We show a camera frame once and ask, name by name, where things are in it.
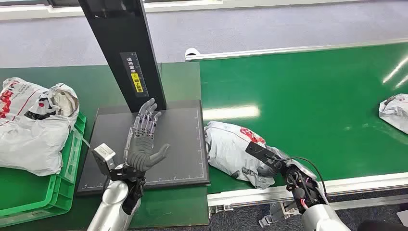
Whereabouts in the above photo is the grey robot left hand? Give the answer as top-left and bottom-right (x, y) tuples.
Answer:
(123, 98), (171, 173)

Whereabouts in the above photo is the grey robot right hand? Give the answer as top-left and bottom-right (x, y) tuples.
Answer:
(256, 146), (318, 181)

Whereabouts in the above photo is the green conveyor belt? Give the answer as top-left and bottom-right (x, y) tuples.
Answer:
(199, 43), (408, 194)

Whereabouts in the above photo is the small metal clamp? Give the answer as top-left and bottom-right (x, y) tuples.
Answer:
(208, 205), (234, 214)

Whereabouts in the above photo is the black yellow label sticker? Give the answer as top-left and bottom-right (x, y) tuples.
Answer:
(119, 51), (150, 98)

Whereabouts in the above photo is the green plastic crate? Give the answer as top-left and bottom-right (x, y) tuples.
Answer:
(0, 111), (87, 228)

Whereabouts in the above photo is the torn open grey parcel bag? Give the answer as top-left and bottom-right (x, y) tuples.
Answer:
(0, 77), (80, 177)

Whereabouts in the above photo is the long grey parcel bag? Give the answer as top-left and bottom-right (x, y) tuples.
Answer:
(378, 94), (408, 135)

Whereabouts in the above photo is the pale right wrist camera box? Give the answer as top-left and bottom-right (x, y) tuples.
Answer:
(245, 141), (285, 170)

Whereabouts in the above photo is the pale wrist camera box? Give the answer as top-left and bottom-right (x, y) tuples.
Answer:
(245, 141), (285, 170)
(91, 143), (117, 179)

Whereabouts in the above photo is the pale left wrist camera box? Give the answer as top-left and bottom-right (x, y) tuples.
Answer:
(91, 143), (117, 179)

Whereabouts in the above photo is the grey metal bracket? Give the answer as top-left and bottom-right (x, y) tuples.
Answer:
(258, 202), (300, 229)

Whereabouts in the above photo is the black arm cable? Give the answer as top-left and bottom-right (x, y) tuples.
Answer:
(269, 156), (327, 197)

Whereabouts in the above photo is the aluminium conveyor rail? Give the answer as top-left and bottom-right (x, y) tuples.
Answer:
(185, 38), (408, 62)
(207, 172), (408, 208)

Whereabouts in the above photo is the white wall ledge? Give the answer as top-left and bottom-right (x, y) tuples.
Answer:
(0, 0), (367, 22)

